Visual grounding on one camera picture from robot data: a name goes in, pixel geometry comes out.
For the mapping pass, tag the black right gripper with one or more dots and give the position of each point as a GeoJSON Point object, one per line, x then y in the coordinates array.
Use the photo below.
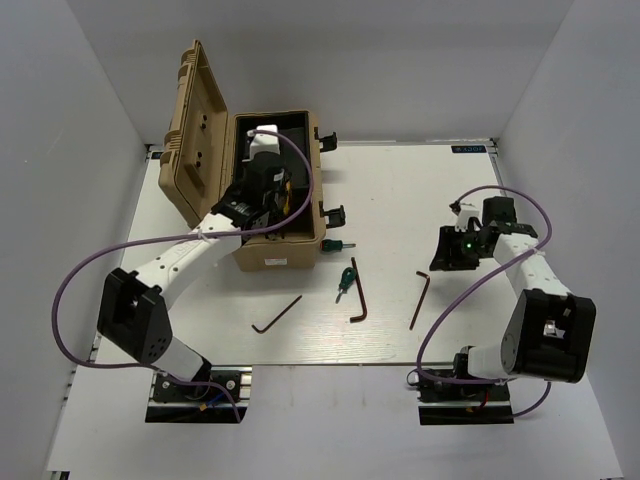
{"type": "Point", "coordinates": [443, 259]}

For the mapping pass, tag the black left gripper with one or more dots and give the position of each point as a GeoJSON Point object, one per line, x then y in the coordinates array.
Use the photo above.
{"type": "Point", "coordinates": [282, 190]}

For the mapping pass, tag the tan plastic toolbox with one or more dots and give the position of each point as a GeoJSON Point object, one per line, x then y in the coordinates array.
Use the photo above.
{"type": "Point", "coordinates": [207, 150]}

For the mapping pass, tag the green orange-capped stubby screwdriver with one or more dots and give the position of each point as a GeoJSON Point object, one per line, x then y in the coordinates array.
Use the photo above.
{"type": "Point", "coordinates": [334, 246]}

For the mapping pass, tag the long brown hex key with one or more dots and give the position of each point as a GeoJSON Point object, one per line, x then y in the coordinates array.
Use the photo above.
{"type": "Point", "coordinates": [364, 309]}

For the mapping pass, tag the green stubby flathead screwdriver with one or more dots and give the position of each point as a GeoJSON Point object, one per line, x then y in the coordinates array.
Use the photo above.
{"type": "Point", "coordinates": [347, 279]}

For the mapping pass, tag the yellow black long-nose pliers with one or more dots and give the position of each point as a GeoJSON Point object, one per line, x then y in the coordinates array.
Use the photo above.
{"type": "Point", "coordinates": [285, 194]}

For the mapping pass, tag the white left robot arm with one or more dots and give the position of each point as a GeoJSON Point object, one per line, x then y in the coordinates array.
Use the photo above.
{"type": "Point", "coordinates": [134, 309]}

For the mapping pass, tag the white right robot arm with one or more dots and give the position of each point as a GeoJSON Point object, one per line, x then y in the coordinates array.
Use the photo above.
{"type": "Point", "coordinates": [549, 332]}

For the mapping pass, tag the black toolbox latch lower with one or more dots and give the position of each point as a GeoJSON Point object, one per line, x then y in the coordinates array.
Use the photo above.
{"type": "Point", "coordinates": [334, 218]}

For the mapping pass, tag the black toolbox latch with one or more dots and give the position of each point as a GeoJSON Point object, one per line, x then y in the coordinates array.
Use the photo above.
{"type": "Point", "coordinates": [327, 143]}
{"type": "Point", "coordinates": [334, 218]}

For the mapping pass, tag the black toolbox latch upper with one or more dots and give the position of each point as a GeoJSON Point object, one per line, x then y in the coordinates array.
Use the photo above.
{"type": "Point", "coordinates": [327, 143]}

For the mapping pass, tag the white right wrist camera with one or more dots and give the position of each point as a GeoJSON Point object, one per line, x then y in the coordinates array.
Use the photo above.
{"type": "Point", "coordinates": [467, 216]}

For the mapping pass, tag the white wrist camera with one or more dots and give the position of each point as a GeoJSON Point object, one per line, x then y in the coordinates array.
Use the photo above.
{"type": "Point", "coordinates": [467, 216]}
{"type": "Point", "coordinates": [263, 139]}

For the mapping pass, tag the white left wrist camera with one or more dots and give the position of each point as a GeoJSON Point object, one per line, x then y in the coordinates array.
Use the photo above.
{"type": "Point", "coordinates": [263, 139]}

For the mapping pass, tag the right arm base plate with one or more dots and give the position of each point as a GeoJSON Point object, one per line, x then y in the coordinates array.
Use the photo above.
{"type": "Point", "coordinates": [441, 404]}

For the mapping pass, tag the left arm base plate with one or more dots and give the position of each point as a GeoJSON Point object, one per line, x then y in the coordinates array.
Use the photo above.
{"type": "Point", "coordinates": [172, 403]}

